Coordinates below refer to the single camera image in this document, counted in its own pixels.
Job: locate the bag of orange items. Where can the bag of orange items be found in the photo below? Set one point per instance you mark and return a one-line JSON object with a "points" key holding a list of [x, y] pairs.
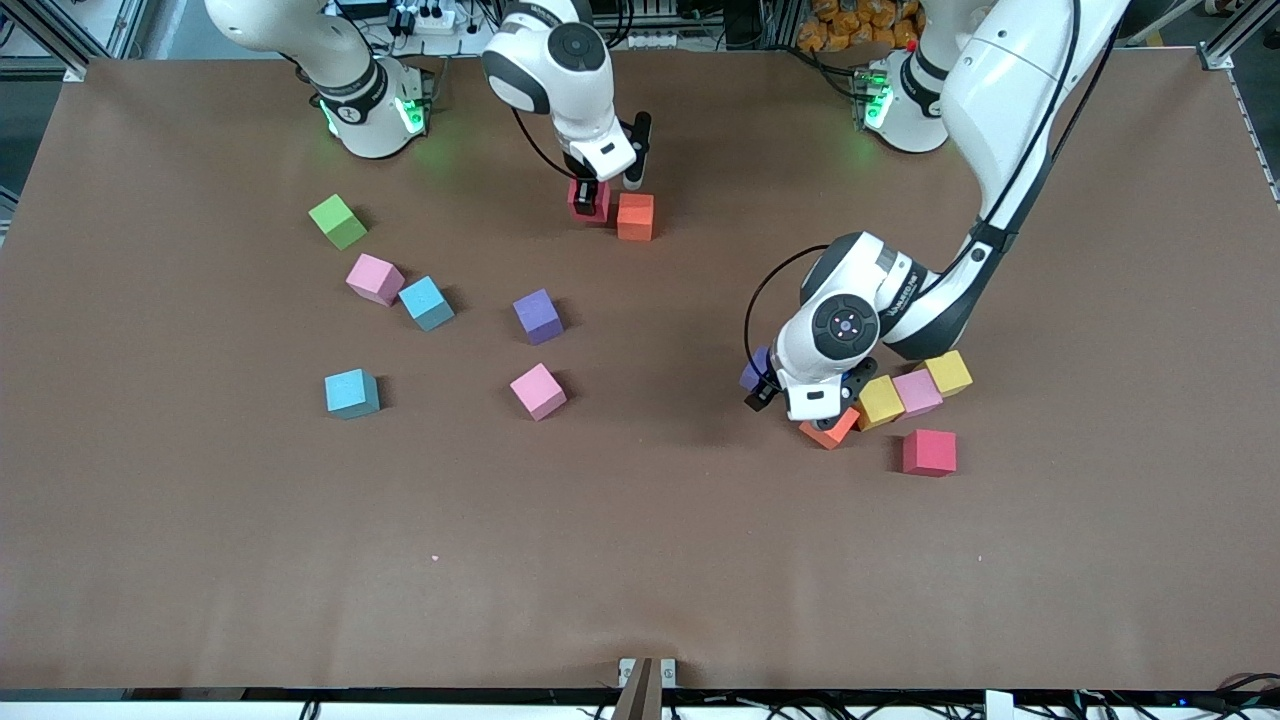
{"points": [[850, 20]]}

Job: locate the white tag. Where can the white tag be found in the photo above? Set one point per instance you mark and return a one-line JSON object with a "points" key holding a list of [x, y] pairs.
{"points": [[998, 705]]}

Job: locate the silver metal bracket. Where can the silver metal bracket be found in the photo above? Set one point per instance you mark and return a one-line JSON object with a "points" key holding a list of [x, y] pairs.
{"points": [[669, 668]]}

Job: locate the white power strip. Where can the white power strip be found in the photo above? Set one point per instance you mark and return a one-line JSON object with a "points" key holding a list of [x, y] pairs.
{"points": [[430, 18]]}

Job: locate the orange foam cube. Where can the orange foam cube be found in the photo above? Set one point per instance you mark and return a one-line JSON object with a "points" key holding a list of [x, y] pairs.
{"points": [[828, 437], [635, 217]]}

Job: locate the pink foam cube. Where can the pink foam cube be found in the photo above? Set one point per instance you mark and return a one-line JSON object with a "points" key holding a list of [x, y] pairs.
{"points": [[374, 279], [917, 393], [537, 390]]}

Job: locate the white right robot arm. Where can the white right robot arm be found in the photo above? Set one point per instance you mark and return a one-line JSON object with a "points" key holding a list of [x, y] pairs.
{"points": [[372, 135]]}

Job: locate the green foam cube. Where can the green foam cube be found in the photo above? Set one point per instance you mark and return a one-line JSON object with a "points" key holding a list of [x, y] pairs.
{"points": [[338, 221]]}

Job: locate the red foam cube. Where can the red foam cube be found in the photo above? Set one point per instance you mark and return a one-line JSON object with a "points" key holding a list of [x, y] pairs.
{"points": [[929, 452], [606, 214]]}

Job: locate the purple foam cube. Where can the purple foam cube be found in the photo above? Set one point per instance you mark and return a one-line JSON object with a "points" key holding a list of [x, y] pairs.
{"points": [[752, 372], [537, 315]]}

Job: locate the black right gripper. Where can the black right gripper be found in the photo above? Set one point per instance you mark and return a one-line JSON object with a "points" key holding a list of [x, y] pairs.
{"points": [[584, 168]]}

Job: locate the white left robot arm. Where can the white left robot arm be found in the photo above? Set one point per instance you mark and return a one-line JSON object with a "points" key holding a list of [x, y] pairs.
{"points": [[1010, 90]]}

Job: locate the yellow foam cube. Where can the yellow foam cube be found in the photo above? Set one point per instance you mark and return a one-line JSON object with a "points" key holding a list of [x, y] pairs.
{"points": [[882, 402], [948, 371]]}

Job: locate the cyan foam cube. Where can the cyan foam cube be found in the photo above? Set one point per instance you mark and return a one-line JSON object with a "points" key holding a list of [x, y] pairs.
{"points": [[425, 302], [351, 393]]}

